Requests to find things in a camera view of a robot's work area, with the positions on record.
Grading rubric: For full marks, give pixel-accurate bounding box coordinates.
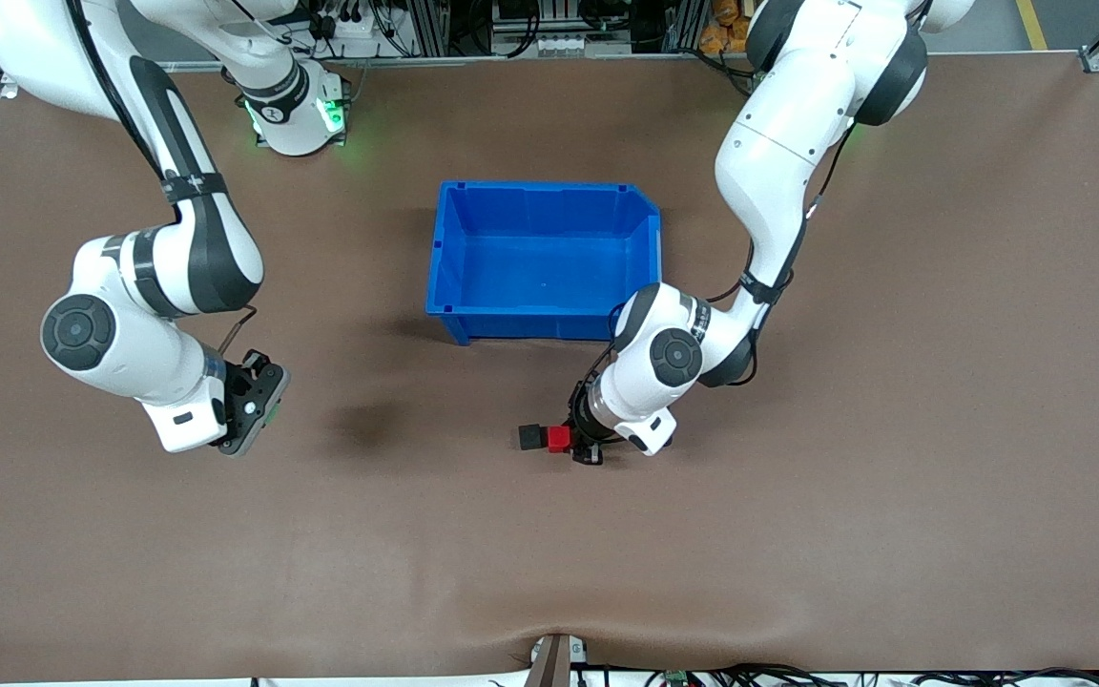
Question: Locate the blue plastic storage bin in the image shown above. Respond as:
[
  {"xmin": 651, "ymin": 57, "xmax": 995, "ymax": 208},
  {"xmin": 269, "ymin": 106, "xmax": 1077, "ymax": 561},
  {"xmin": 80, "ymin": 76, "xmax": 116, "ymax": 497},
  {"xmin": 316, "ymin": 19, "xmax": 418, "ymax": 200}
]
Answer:
[{"xmin": 425, "ymin": 180, "xmax": 663, "ymax": 346}]

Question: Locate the black cable bundle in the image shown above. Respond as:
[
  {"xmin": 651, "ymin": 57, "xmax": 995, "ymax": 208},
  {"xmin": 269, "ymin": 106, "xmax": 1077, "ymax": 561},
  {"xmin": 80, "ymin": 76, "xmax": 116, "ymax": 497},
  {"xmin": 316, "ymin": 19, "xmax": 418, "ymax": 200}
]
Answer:
[{"xmin": 597, "ymin": 663, "xmax": 1099, "ymax": 687}]

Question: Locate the brown table mat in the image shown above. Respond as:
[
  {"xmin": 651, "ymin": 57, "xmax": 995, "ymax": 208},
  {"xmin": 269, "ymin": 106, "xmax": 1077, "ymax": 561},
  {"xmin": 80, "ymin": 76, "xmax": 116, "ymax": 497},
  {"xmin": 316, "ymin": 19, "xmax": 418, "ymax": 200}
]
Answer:
[{"xmin": 0, "ymin": 52, "xmax": 1099, "ymax": 683}]

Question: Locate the white connector block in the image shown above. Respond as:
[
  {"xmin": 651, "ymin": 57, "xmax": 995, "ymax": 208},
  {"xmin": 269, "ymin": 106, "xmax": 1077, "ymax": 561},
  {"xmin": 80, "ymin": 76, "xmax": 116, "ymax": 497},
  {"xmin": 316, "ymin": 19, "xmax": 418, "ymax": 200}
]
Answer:
[{"xmin": 530, "ymin": 33, "xmax": 608, "ymax": 54}]

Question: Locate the white power strip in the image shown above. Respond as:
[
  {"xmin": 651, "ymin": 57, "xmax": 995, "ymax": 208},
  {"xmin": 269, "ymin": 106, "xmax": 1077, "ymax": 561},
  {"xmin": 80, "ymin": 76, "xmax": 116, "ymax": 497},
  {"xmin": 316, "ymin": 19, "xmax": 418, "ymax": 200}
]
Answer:
[{"xmin": 306, "ymin": 10, "xmax": 388, "ymax": 41}]

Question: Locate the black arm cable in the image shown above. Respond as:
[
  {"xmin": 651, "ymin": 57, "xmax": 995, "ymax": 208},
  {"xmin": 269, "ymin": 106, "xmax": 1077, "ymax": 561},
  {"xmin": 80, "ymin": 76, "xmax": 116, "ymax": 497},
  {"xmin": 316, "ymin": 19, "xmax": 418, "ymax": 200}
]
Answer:
[
  {"xmin": 697, "ymin": 119, "xmax": 861, "ymax": 387},
  {"xmin": 68, "ymin": 0, "xmax": 259, "ymax": 356}
]

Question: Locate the metal table clamp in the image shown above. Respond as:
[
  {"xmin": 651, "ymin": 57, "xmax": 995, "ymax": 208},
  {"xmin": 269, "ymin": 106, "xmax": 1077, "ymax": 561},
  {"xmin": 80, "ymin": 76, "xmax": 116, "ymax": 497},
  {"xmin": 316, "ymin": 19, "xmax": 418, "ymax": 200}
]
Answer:
[{"xmin": 526, "ymin": 632, "xmax": 591, "ymax": 687}]

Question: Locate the aluminium table rail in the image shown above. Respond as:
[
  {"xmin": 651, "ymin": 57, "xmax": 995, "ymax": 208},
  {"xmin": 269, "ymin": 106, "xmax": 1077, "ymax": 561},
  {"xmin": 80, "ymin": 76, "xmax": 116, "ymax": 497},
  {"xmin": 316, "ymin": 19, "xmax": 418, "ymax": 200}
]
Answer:
[{"xmin": 158, "ymin": 52, "xmax": 1085, "ymax": 73}]

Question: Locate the orange net bag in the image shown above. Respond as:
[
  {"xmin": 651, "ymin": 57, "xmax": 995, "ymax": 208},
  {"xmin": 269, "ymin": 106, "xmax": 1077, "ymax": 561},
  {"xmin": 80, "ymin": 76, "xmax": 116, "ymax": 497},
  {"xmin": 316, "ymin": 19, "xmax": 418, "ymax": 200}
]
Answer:
[{"xmin": 699, "ymin": 0, "xmax": 760, "ymax": 54}]

